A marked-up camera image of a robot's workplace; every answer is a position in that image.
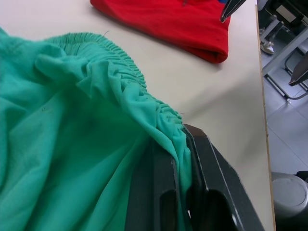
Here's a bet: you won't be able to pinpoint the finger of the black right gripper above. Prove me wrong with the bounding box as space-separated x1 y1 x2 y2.
225 0 243 23
219 0 233 24

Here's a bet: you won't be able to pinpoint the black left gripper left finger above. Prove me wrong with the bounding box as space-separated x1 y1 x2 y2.
124 141 191 231

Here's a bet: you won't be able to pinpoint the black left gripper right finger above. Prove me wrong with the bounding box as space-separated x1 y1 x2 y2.
184 124 265 231

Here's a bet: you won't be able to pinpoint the red t-shirt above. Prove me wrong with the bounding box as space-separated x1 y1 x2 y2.
90 0 229 64

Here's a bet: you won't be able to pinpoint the green shorts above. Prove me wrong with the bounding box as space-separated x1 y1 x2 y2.
0 26 193 231

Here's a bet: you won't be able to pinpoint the white shoe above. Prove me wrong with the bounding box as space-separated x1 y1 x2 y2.
259 40 275 54

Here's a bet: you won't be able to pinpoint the grey round cylinder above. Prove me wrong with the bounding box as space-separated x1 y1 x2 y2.
271 171 308 231

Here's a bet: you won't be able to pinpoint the black chair seat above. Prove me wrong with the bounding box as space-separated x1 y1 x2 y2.
288 51 308 87

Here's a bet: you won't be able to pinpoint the grey metal desk frame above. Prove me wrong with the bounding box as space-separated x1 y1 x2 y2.
257 0 308 100

